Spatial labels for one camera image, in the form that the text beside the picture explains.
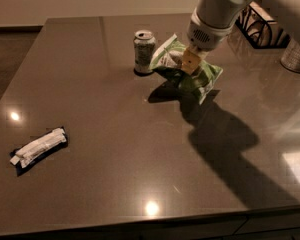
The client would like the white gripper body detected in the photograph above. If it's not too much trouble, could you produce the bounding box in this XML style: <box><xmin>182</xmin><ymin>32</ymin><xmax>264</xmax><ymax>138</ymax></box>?
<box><xmin>187</xmin><ymin>10</ymin><xmax>233</xmax><ymax>51</ymax></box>

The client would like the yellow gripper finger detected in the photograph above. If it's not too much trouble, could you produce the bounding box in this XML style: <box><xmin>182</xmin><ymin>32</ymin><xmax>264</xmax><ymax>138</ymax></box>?
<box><xmin>181</xmin><ymin>49</ymin><xmax>201</xmax><ymax>75</ymax></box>

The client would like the green jalapeno chip bag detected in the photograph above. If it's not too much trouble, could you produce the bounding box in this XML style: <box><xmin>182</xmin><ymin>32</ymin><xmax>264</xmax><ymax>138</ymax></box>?
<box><xmin>149</xmin><ymin>34</ymin><xmax>223</xmax><ymax>104</ymax></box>

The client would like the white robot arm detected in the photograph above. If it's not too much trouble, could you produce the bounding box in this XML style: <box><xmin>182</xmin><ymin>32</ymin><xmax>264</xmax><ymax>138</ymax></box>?
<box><xmin>182</xmin><ymin>0</ymin><xmax>300</xmax><ymax>75</ymax></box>

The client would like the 7up soda can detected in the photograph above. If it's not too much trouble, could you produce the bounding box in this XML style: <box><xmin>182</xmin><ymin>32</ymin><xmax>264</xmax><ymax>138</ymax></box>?
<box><xmin>133</xmin><ymin>30</ymin><xmax>156</xmax><ymax>75</ymax></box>

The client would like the silver perforated cup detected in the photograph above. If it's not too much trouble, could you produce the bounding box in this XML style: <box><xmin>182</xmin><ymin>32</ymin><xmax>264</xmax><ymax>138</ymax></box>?
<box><xmin>280</xmin><ymin>39</ymin><xmax>300</xmax><ymax>73</ymax></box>

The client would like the white and blue snack bar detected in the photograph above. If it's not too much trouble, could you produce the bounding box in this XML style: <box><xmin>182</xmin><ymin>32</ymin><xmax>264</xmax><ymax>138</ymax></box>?
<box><xmin>10</xmin><ymin>127</ymin><xmax>68</xmax><ymax>176</ymax></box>

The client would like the black wire basket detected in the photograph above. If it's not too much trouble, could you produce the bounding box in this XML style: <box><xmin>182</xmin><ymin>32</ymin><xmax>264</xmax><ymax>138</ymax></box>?
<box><xmin>236</xmin><ymin>2</ymin><xmax>290</xmax><ymax>49</ymax></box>

